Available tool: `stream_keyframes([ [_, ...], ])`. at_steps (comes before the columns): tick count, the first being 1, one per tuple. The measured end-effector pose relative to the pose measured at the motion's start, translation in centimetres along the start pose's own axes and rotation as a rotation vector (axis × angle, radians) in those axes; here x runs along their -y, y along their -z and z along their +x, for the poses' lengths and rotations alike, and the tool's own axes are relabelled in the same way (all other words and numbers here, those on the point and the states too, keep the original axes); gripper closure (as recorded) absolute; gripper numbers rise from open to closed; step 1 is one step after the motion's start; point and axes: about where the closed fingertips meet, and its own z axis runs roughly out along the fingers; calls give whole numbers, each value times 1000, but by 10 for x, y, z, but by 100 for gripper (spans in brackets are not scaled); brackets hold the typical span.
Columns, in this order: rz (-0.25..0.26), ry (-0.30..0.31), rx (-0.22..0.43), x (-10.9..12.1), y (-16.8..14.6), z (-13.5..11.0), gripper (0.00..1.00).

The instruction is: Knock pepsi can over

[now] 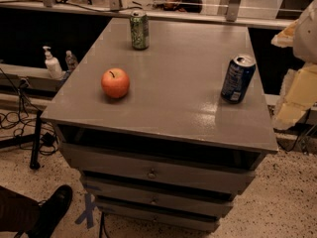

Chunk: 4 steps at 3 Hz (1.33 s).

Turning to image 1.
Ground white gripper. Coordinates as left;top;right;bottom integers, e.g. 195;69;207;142
271;0;317;130

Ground clear plastic bottle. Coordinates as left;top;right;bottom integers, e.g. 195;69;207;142
65;51;78;71

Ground green soda can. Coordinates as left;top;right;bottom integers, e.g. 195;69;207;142
130;10;150;50

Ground blue pepsi can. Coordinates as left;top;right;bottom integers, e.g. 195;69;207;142
221;54;256;104

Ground black stand leg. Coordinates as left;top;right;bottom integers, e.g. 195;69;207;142
0;110;43;170

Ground top grey drawer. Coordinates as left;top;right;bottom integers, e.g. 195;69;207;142
60;143;255;193

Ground black shoe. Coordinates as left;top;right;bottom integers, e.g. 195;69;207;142
27;184;72;238

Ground middle grey drawer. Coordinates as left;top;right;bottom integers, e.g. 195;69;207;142
80;173;232;219

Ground bottom grey drawer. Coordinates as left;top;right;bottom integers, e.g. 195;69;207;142
95;198;219;232

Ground grey drawer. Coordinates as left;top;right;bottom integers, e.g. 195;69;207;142
95;198;219;232
80;173;232;219
60;143;255;193

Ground grey metal railing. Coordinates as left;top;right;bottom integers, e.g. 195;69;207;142
0;0;293;29

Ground black tangled cables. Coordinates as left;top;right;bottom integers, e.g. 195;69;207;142
0;67;60;157

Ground red apple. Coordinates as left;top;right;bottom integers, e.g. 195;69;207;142
101;67;130;99

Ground blue tape cross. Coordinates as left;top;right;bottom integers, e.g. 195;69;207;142
74;191;101;230

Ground brown trouser leg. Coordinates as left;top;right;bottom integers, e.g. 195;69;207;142
0;186;40;232

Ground grey drawer cabinet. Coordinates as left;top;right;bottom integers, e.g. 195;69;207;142
41;17;279;234

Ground white pump bottle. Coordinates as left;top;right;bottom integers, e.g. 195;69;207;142
43;46;62;80

